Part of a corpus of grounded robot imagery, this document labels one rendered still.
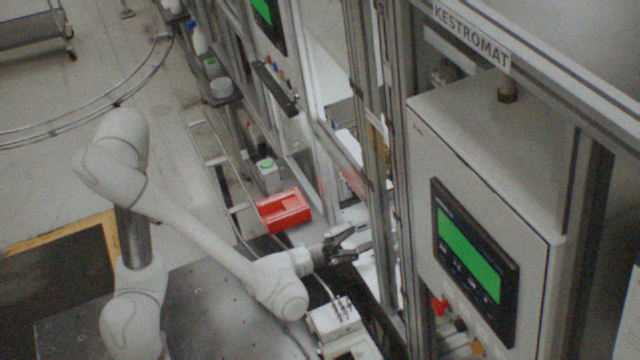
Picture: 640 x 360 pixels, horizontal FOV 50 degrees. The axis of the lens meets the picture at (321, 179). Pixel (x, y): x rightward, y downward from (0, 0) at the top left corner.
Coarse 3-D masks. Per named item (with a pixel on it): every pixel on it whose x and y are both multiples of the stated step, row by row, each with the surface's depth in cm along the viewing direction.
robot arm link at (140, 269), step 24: (120, 120) 186; (144, 120) 193; (144, 144) 188; (144, 168) 194; (120, 216) 203; (144, 216) 206; (120, 240) 211; (144, 240) 212; (120, 264) 219; (144, 264) 217; (120, 288) 220; (144, 288) 219
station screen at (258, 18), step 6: (264, 0) 188; (252, 6) 205; (252, 12) 208; (258, 12) 200; (258, 18) 203; (264, 18) 196; (270, 18) 189; (258, 24) 206; (264, 24) 198; (270, 24) 192; (264, 30) 201; (270, 30) 194; (270, 36) 196; (276, 48) 194
